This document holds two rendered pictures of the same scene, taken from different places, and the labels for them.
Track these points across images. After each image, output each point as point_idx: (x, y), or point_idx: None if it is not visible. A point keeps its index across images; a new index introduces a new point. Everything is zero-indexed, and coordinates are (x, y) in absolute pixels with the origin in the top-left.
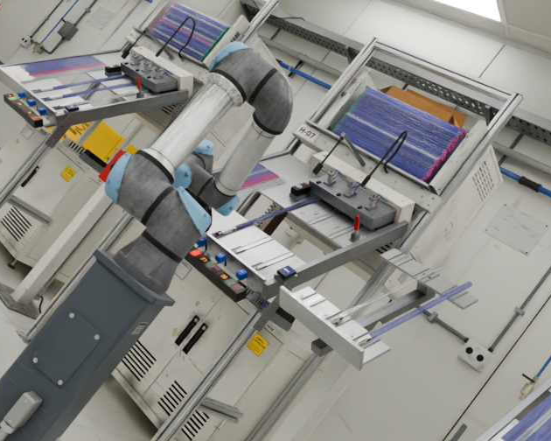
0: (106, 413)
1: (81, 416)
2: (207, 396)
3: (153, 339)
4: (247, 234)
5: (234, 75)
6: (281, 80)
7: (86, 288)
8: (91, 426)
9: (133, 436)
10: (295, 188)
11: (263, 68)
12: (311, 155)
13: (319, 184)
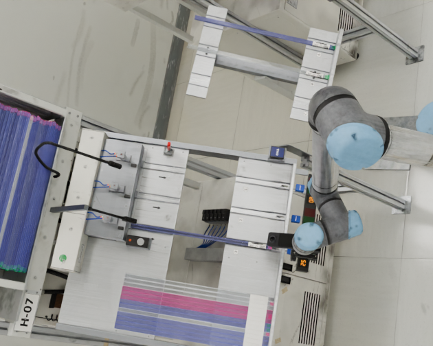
0: (363, 285)
1: (401, 271)
2: (340, 189)
3: (295, 307)
4: (245, 228)
5: (379, 118)
6: (337, 88)
7: None
8: (399, 260)
9: (353, 260)
10: (147, 242)
11: (349, 101)
12: (73, 271)
13: (121, 225)
